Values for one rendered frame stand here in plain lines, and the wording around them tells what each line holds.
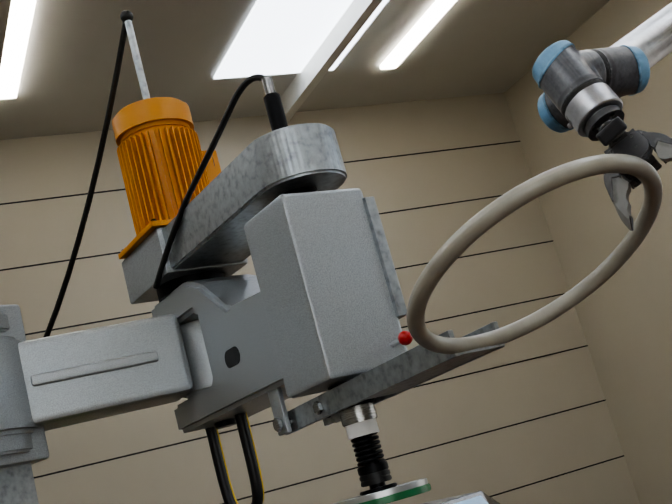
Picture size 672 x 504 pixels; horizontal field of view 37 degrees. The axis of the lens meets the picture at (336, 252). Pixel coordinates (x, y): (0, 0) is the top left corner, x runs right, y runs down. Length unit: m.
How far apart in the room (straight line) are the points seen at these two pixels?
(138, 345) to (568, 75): 1.41
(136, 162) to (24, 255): 4.79
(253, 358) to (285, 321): 0.21
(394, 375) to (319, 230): 0.39
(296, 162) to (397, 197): 6.50
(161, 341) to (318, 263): 0.70
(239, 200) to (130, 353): 0.59
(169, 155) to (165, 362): 0.59
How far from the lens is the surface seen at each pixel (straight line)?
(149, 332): 2.71
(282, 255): 2.17
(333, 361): 2.09
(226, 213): 2.39
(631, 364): 8.85
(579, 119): 1.75
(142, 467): 7.41
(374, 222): 2.25
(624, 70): 1.87
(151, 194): 2.84
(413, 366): 1.92
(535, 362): 8.87
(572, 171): 1.53
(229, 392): 2.52
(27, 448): 2.61
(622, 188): 1.70
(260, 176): 2.23
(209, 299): 2.54
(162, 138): 2.87
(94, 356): 2.67
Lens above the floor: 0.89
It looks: 13 degrees up
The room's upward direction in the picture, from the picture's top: 16 degrees counter-clockwise
